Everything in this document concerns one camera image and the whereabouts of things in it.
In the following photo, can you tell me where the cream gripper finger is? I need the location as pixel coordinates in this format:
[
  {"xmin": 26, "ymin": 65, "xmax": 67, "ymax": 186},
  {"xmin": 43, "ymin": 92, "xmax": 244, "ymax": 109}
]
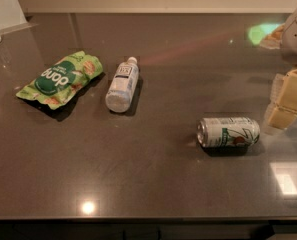
[
  {"xmin": 266, "ymin": 68, "xmax": 297, "ymax": 130},
  {"xmin": 270, "ymin": 74, "xmax": 284, "ymax": 102}
]

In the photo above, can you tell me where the white green 7up can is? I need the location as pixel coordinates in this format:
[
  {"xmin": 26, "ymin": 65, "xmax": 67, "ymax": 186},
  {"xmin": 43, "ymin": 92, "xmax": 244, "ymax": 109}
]
[{"xmin": 197, "ymin": 117, "xmax": 260, "ymax": 148}]

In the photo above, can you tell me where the white plastic water bottle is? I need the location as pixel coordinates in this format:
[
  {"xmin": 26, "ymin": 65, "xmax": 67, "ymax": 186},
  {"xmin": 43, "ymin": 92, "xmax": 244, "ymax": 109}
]
[{"xmin": 105, "ymin": 57, "xmax": 139, "ymax": 113}]

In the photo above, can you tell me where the green dang snack bag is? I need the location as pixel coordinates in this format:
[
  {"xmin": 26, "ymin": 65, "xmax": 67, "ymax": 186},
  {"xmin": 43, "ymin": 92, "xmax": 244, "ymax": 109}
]
[{"xmin": 16, "ymin": 51, "xmax": 103, "ymax": 110}]

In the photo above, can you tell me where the white board leaning on wall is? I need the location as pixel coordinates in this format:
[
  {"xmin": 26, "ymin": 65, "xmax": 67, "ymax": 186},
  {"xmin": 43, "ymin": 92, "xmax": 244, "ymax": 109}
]
[{"xmin": 0, "ymin": 0, "xmax": 36, "ymax": 35}]

